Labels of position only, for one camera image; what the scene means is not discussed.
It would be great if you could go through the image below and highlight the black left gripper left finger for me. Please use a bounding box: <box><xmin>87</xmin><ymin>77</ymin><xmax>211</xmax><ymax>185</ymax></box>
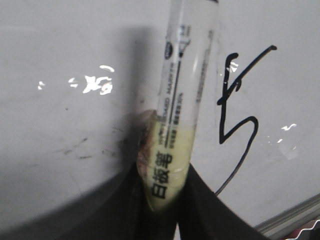
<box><xmin>0</xmin><ymin>159</ymin><xmax>151</xmax><ymax>240</ymax></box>

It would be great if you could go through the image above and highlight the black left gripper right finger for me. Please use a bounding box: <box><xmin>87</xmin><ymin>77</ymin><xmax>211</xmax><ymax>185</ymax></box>
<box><xmin>178</xmin><ymin>165</ymin><xmax>268</xmax><ymax>240</ymax></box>

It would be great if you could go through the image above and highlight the white black whiteboard marker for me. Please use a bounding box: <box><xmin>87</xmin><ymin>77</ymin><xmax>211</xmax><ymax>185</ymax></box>
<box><xmin>137</xmin><ymin>0</ymin><xmax>219</xmax><ymax>213</ymax></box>

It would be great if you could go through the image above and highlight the dark red corrugated object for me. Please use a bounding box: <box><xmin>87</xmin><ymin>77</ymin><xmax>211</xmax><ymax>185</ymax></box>
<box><xmin>285</xmin><ymin>219</ymin><xmax>320</xmax><ymax>240</ymax></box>

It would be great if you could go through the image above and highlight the white whiteboard with aluminium frame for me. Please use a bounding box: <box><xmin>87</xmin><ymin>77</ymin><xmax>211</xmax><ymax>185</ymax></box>
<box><xmin>0</xmin><ymin>0</ymin><xmax>320</xmax><ymax>240</ymax></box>

